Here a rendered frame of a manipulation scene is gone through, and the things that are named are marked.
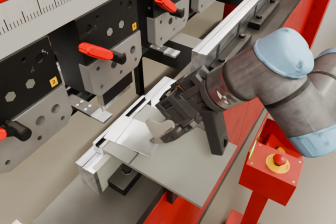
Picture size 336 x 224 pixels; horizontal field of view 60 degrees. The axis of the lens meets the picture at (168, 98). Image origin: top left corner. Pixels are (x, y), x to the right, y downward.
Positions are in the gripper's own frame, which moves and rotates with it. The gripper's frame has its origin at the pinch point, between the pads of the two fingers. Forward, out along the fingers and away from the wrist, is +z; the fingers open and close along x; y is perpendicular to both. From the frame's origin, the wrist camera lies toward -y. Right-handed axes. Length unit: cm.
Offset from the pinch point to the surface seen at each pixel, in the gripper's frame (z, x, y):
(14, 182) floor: 146, -6, 11
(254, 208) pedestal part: 29, -28, -59
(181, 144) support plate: 1.1, -2.2, -6.1
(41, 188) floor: 135, -10, -2
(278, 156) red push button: 0.6, -25.5, -35.6
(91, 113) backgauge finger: 17.1, -0.6, 13.5
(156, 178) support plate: 2.0, 8.4, -5.3
